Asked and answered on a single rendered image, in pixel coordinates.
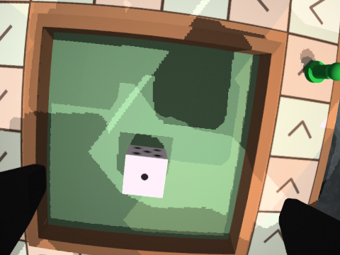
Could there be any tan game board track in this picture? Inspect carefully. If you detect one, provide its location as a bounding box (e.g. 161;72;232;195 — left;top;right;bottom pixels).
22;2;340;208

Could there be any white die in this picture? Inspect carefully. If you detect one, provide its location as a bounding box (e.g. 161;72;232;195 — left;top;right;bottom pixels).
122;145;167;198

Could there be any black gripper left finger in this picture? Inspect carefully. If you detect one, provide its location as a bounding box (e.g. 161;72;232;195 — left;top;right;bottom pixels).
0;164;46;255

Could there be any green pawn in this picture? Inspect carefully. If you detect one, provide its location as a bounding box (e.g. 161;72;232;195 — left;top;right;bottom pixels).
304;60;340;83

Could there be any green square tray with brown rim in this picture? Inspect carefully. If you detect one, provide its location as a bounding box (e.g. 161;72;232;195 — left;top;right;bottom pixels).
0;0;340;255

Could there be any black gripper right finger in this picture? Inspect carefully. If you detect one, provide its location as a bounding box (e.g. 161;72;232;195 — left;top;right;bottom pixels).
278;198;340;255

